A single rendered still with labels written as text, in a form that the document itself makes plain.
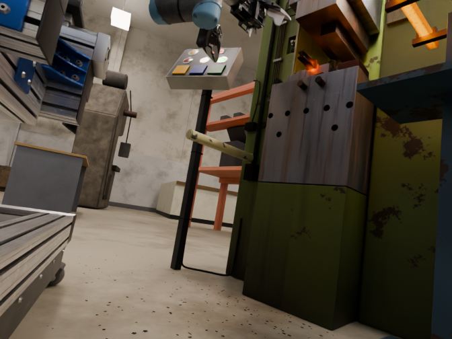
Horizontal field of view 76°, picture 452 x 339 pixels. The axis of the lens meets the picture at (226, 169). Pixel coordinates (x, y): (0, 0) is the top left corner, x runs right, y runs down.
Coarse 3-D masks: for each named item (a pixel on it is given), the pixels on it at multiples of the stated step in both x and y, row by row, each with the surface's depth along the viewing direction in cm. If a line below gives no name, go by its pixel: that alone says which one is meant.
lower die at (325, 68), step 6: (318, 66) 125; (324, 66) 122; (330, 66) 122; (300, 72) 130; (306, 72) 128; (312, 72) 126; (318, 72) 124; (324, 72) 122; (288, 78) 134; (294, 78) 132; (300, 78) 130
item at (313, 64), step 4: (300, 52) 120; (304, 52) 119; (300, 56) 119; (304, 56) 119; (308, 56) 122; (300, 60) 121; (304, 60) 120; (308, 60) 121; (312, 60) 124; (316, 60) 124; (304, 64) 123; (308, 64) 123; (312, 64) 124; (316, 64) 124; (308, 68) 126; (312, 68) 125; (316, 68) 125
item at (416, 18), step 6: (408, 6) 83; (414, 6) 83; (408, 12) 85; (414, 12) 85; (420, 12) 87; (408, 18) 88; (414, 18) 87; (420, 18) 87; (414, 24) 90; (420, 24) 89; (426, 24) 90; (420, 30) 92; (426, 30) 91; (432, 42) 96; (438, 42) 98
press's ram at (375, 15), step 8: (296, 0) 141; (352, 0) 134; (360, 0) 134; (368, 0) 139; (376, 0) 148; (296, 8) 145; (360, 8) 139; (368, 8) 140; (376, 8) 148; (360, 16) 144; (368, 16) 143; (376, 16) 148; (368, 24) 148; (376, 24) 148; (368, 32) 154; (376, 32) 153
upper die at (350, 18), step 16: (304, 0) 138; (320, 0) 131; (336, 0) 126; (304, 16) 136; (320, 16) 135; (336, 16) 133; (352, 16) 139; (320, 32) 146; (352, 32) 142; (368, 48) 155
